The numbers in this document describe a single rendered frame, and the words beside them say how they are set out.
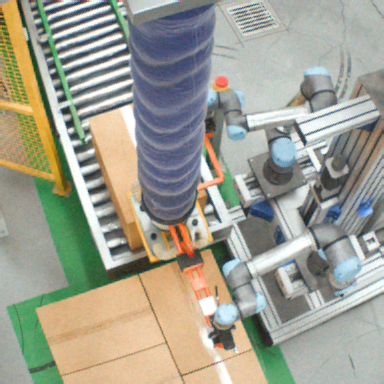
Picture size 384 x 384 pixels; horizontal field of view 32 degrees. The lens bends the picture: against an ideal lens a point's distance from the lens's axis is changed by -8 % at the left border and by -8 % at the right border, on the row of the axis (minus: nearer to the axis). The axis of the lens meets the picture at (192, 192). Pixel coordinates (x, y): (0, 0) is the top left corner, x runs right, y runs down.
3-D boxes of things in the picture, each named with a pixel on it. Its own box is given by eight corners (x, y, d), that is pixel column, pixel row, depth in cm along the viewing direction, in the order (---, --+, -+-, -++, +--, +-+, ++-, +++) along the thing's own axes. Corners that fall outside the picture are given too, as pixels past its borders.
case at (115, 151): (94, 153, 387) (88, 119, 351) (162, 129, 394) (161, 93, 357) (131, 250, 367) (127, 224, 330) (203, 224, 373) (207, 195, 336)
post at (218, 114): (204, 163, 447) (212, 81, 355) (214, 160, 448) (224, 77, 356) (208, 172, 445) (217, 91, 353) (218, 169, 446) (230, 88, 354)
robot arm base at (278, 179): (285, 152, 337) (288, 142, 327) (298, 179, 331) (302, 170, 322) (257, 162, 334) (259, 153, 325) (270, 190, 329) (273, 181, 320)
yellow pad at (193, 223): (165, 181, 321) (165, 176, 316) (186, 174, 322) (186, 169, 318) (192, 249, 309) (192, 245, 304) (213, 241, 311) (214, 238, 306)
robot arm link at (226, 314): (242, 316, 249) (220, 325, 247) (239, 322, 259) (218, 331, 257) (233, 298, 251) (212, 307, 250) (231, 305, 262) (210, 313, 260)
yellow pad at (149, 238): (125, 194, 318) (124, 190, 313) (146, 187, 319) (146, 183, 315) (150, 263, 306) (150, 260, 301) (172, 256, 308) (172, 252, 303)
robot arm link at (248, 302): (257, 279, 256) (229, 291, 254) (269, 305, 252) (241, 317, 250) (254, 285, 263) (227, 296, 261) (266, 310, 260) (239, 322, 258)
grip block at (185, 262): (175, 257, 297) (175, 253, 291) (197, 249, 298) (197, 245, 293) (182, 275, 294) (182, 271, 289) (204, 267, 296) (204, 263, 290)
